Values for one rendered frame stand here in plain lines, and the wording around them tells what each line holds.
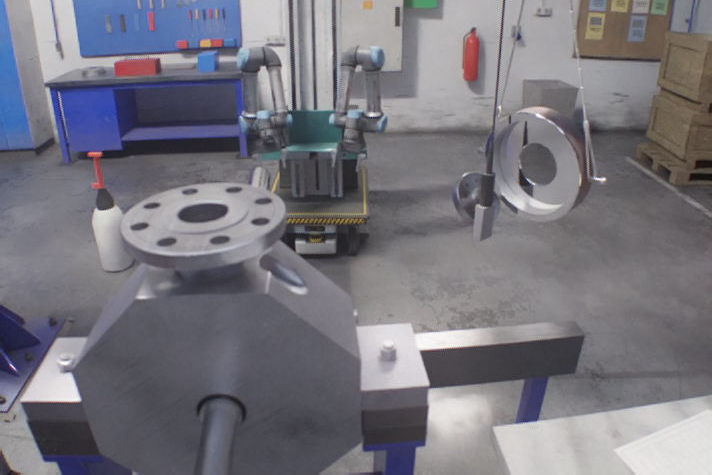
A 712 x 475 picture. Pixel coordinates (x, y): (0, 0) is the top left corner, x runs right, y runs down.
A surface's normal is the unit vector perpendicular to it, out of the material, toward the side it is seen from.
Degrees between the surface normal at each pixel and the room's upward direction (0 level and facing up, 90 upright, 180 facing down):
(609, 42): 90
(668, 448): 0
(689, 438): 0
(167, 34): 90
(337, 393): 90
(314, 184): 90
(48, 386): 0
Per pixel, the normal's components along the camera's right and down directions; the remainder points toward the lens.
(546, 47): 0.07, 0.41
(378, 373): 0.00, -0.91
